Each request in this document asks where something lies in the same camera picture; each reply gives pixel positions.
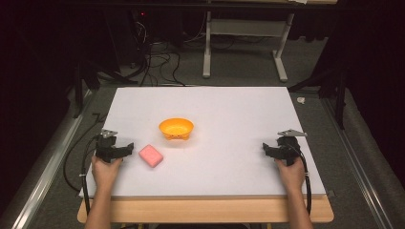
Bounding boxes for wooden table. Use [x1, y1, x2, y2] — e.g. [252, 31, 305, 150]
[76, 194, 335, 224]

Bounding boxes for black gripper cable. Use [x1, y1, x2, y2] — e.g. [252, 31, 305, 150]
[285, 139, 312, 216]
[62, 135, 100, 208]

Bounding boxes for black metal stand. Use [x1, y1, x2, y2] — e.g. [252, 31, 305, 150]
[288, 61, 349, 131]
[72, 59, 139, 119]

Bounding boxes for person's left hand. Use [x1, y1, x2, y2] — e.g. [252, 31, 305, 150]
[91, 155, 124, 193]

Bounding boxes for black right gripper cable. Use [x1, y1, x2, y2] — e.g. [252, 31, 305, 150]
[285, 139, 312, 216]

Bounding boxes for person's right hand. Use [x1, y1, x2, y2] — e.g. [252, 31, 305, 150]
[274, 156, 307, 195]

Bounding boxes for pink soap bar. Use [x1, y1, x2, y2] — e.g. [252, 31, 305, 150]
[138, 144, 164, 169]

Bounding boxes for tangle of black floor cables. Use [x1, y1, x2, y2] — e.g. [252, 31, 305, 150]
[128, 18, 187, 88]

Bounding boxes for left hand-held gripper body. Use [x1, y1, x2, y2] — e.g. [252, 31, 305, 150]
[95, 128, 124, 164]

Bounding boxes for dark computer tower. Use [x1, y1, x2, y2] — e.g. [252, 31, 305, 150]
[104, 9, 151, 69]

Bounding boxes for orange plastic bowl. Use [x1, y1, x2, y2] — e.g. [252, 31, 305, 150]
[158, 117, 195, 141]

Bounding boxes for aluminium rail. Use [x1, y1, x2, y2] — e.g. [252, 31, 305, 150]
[320, 97, 396, 229]
[11, 90, 94, 229]

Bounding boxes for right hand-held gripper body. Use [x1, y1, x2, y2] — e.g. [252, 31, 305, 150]
[274, 128, 309, 167]

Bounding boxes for white metal table frame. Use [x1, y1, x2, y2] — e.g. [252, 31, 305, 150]
[202, 10, 296, 83]

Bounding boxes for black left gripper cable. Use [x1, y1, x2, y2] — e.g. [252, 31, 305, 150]
[62, 135, 100, 208]

